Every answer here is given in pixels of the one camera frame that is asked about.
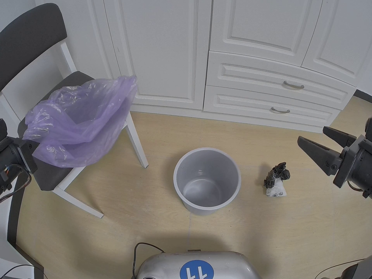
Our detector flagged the black cable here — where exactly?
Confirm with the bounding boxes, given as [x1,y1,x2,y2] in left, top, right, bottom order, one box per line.
[319,259,363,279]
[0,264,37,279]
[132,242,166,279]

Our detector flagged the white trash bin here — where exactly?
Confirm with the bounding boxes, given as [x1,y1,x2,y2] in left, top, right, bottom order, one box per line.
[173,148,242,216]

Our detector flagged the black plastic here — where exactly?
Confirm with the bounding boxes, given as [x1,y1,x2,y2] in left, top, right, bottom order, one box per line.
[263,162,290,189]

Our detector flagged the purple plastic bag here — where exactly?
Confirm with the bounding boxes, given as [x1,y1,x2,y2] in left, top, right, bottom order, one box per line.
[23,75,138,168]

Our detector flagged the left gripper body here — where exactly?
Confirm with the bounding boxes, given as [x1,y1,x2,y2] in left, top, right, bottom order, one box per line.
[0,137,40,195]

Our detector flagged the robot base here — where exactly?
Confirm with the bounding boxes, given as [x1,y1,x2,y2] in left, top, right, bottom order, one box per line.
[137,249,263,279]

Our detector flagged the white chair grey cushions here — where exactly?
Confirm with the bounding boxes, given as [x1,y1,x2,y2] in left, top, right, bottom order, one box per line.
[0,3,149,219]

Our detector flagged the white wardrobe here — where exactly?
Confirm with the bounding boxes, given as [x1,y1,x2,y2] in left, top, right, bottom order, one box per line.
[31,0,372,134]

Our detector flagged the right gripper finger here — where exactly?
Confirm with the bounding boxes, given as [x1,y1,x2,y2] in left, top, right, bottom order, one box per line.
[323,126,357,149]
[298,136,343,177]

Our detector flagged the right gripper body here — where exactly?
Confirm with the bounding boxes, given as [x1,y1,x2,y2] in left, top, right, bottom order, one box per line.
[334,135,372,199]

